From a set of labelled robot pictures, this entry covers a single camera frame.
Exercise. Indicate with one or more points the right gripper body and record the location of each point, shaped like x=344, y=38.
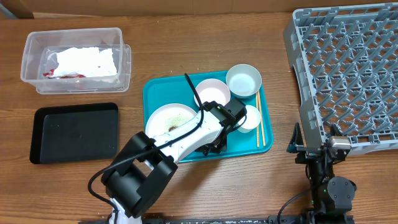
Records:
x=306, y=158

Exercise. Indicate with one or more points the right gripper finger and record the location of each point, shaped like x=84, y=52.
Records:
x=296, y=141
x=334, y=131

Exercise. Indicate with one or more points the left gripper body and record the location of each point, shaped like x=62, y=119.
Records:
x=218, y=144

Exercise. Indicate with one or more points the small white cup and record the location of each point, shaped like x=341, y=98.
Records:
x=251, y=120

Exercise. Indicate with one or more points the brown food scrap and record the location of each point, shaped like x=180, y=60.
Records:
x=172, y=128

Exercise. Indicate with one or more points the large white plate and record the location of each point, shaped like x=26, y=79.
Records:
x=173, y=114

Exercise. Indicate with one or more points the white napkin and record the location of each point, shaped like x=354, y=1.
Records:
x=88, y=61

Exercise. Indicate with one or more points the red snack wrapper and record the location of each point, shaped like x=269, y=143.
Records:
x=62, y=75

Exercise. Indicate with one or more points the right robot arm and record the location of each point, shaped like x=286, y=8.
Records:
x=332, y=195

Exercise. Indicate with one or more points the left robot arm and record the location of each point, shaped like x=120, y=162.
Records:
x=139, y=174

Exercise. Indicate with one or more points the grey dishwasher rack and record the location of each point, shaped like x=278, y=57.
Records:
x=345, y=61

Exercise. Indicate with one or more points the wooden chopstick left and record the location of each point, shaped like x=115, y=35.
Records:
x=257, y=133

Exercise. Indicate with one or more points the wooden chopstick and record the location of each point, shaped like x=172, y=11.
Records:
x=257, y=133
x=261, y=123

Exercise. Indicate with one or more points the pink shallow bowl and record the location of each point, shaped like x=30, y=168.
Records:
x=213, y=90

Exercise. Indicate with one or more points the grey-green bowl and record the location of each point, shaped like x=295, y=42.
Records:
x=243, y=80

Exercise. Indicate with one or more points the wooden chopstick right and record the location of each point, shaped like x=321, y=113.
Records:
x=261, y=123

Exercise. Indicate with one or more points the black plastic tray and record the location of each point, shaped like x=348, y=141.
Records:
x=75, y=133

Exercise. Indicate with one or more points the clear plastic bin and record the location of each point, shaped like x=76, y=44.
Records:
x=39, y=56

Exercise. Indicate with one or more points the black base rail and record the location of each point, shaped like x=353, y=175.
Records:
x=285, y=219

